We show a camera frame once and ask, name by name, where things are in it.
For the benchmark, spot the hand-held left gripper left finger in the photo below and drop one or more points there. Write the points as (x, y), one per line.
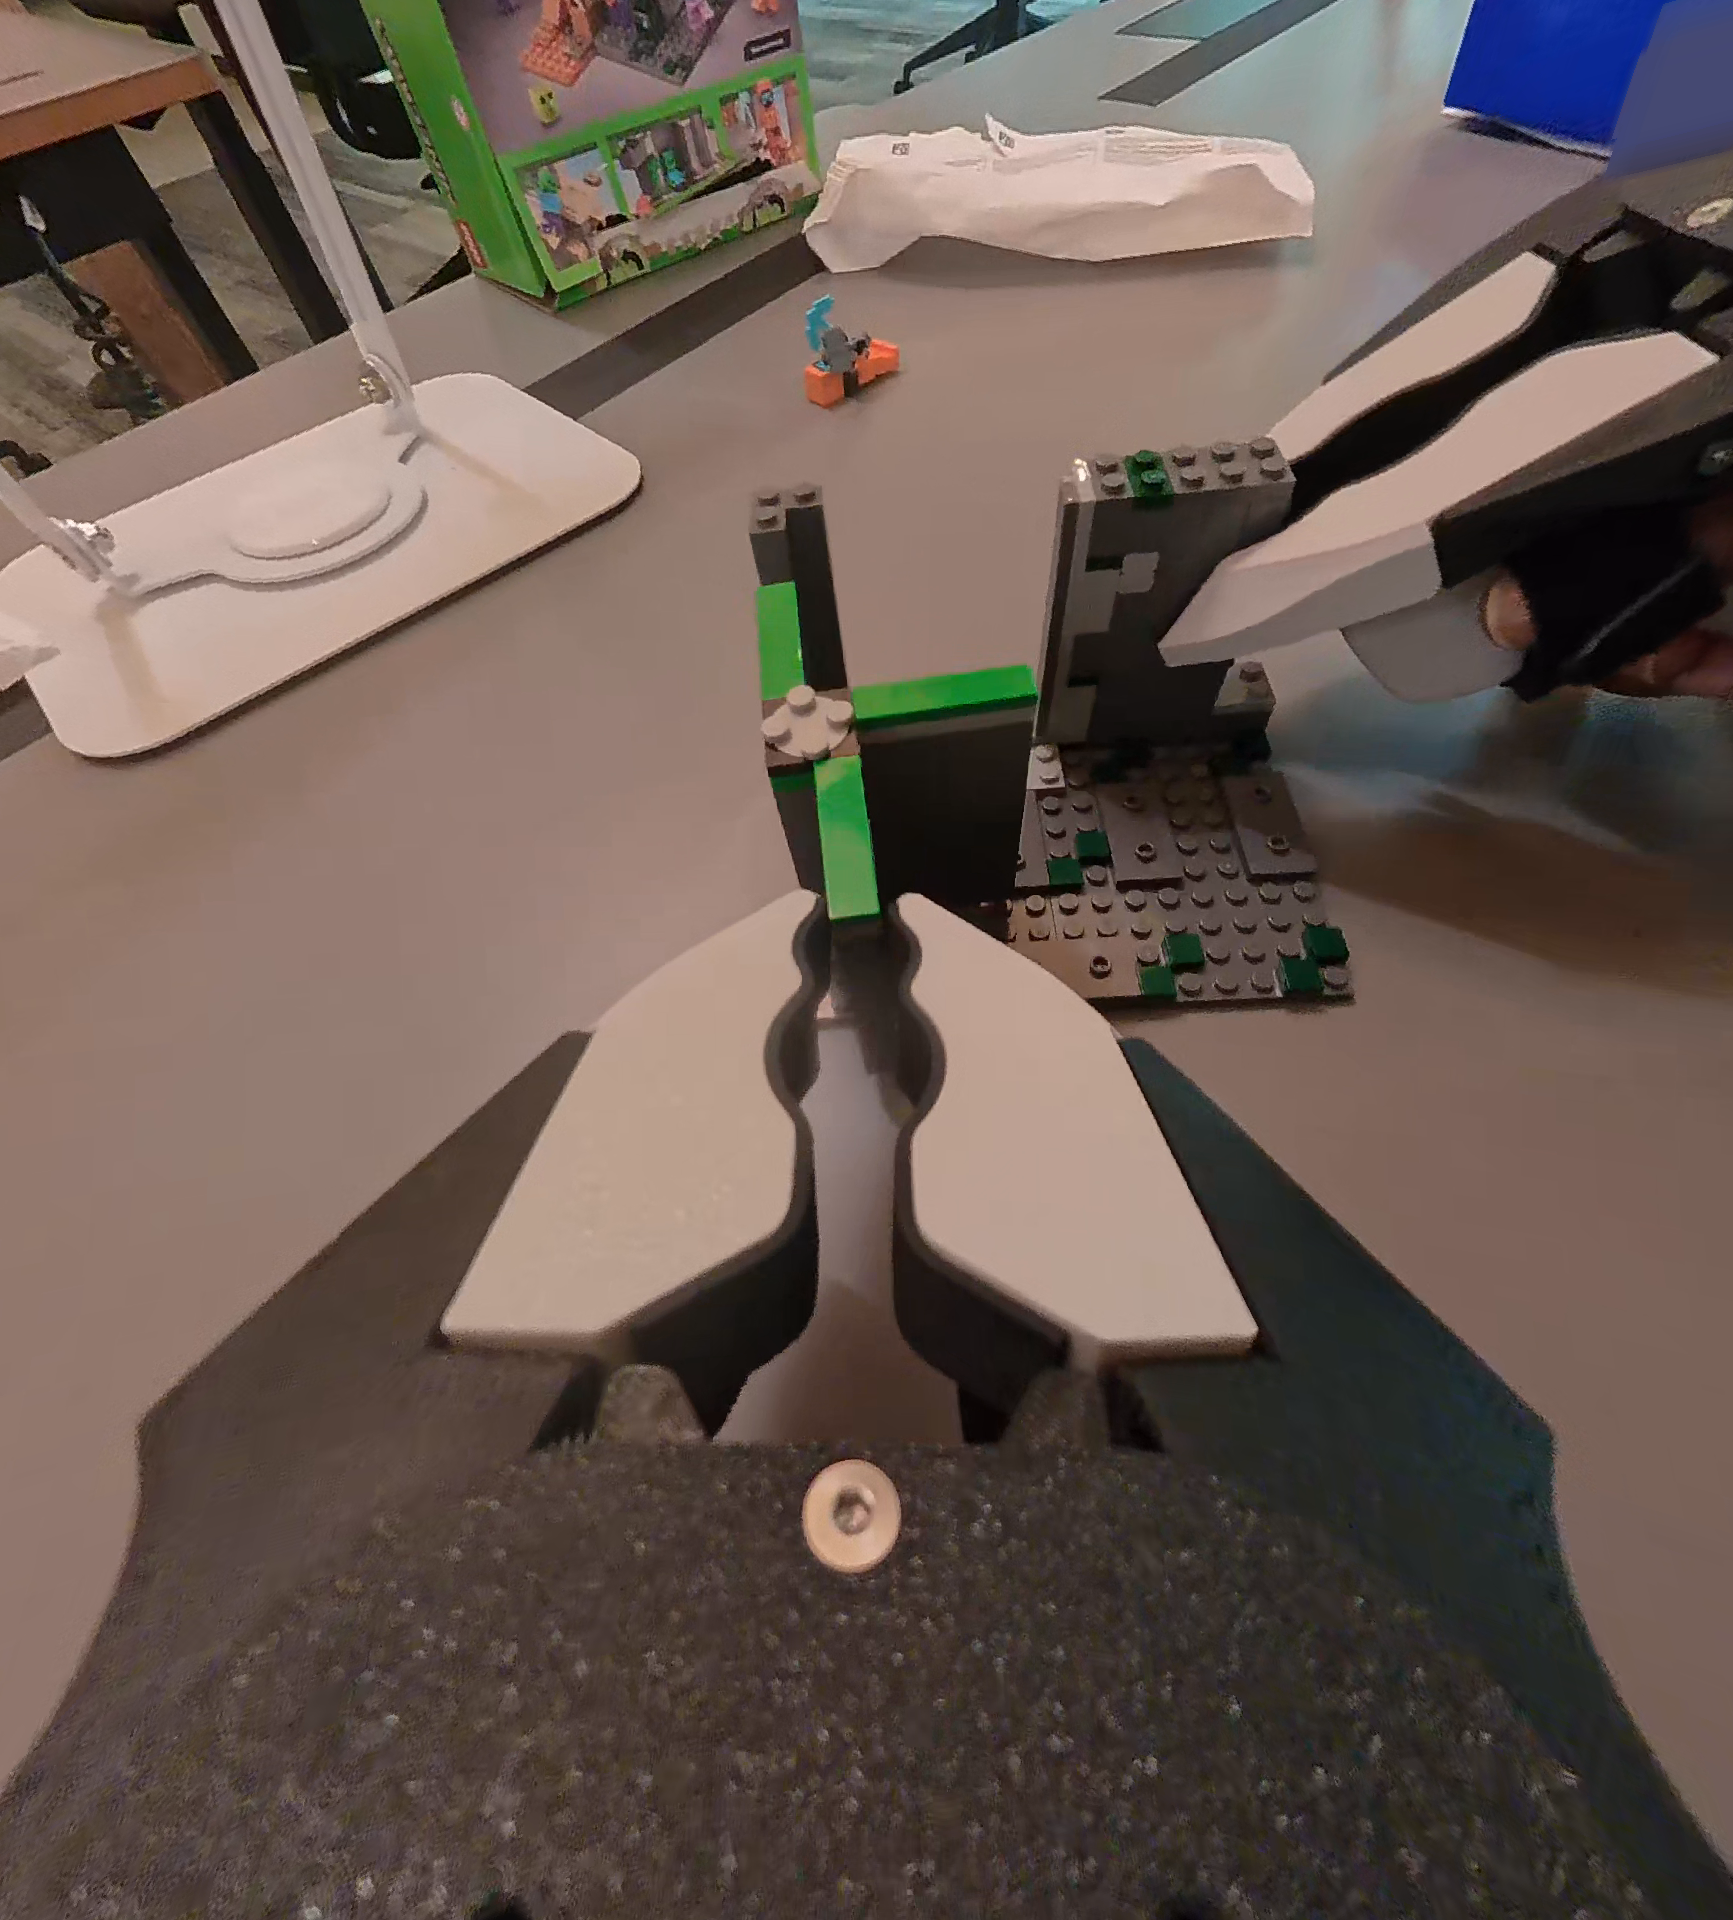
(626, 1171)

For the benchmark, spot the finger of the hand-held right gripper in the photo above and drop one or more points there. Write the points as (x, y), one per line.
(1405, 495)
(1422, 352)

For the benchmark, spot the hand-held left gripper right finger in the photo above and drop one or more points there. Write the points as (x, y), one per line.
(1077, 1171)

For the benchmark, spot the grey brick baseplate rock wall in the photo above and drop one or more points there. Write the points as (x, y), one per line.
(1182, 931)

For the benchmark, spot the grey brick wall green tiles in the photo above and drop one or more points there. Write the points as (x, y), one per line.
(941, 811)

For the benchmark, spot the tall dark grey brick pillar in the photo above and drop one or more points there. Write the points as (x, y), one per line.
(820, 600)

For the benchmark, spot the blue plastic bin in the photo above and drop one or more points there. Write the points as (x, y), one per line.
(1541, 74)

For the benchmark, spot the crumpled white paper bag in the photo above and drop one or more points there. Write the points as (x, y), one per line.
(1048, 195)

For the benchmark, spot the black office chair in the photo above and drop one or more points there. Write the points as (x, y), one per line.
(979, 38)

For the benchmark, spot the small orange blue toy figure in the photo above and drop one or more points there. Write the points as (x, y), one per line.
(844, 368)

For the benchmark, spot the green toy set box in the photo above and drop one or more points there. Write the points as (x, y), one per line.
(626, 150)

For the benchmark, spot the wooden side table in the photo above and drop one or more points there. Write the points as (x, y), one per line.
(27, 104)

